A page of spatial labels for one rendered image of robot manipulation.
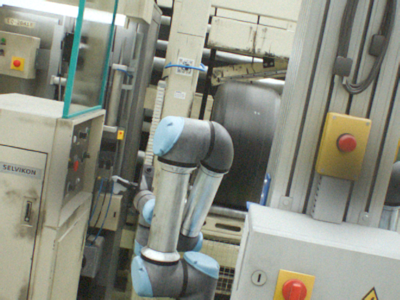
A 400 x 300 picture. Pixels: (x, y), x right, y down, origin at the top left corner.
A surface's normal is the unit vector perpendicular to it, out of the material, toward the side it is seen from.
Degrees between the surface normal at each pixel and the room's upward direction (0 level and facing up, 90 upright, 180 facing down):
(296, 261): 90
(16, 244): 90
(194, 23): 90
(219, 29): 90
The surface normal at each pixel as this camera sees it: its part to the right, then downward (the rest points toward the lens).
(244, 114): 0.08, -0.42
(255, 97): 0.14, -0.71
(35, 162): -0.02, 0.14
